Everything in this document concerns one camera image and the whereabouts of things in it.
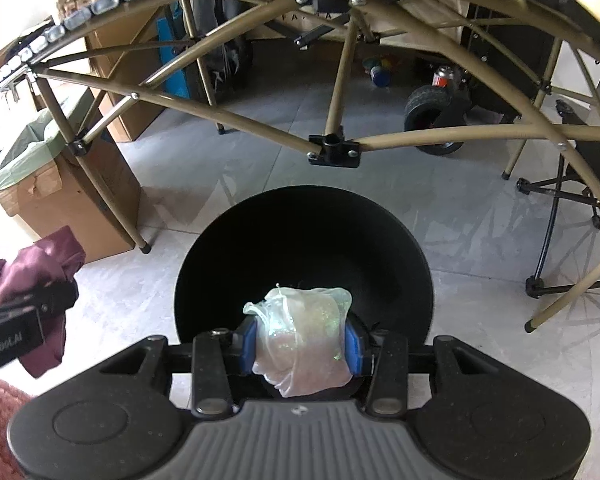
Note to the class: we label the large cardboard box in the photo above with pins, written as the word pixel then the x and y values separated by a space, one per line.
pixel 75 200

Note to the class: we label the pile of coloured balls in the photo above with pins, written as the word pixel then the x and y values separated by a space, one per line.
pixel 380 74

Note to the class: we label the black bags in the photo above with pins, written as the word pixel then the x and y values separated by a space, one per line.
pixel 225 40

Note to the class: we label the tall cardboard box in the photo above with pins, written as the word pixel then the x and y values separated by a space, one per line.
pixel 125 65

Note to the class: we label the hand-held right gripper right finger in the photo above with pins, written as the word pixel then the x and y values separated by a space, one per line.
pixel 355 350

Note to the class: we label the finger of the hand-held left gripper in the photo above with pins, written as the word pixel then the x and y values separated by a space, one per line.
pixel 57 300

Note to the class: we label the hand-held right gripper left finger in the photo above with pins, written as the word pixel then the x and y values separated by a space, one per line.
pixel 246 347

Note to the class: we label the black wheeled cart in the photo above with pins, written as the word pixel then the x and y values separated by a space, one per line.
pixel 510 60

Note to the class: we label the translucent plastic wrap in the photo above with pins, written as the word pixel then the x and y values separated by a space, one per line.
pixel 300 340

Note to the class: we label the maroon cloth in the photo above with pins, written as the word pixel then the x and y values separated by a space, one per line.
pixel 35 262

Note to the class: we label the green bin liner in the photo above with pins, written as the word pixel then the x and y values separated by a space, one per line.
pixel 32 135

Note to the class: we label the black trash bin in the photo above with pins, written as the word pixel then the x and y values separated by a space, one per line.
pixel 305 240

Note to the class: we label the blue board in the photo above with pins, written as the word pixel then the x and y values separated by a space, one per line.
pixel 172 55

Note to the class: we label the tan folding table frame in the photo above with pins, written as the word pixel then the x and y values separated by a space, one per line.
pixel 260 130

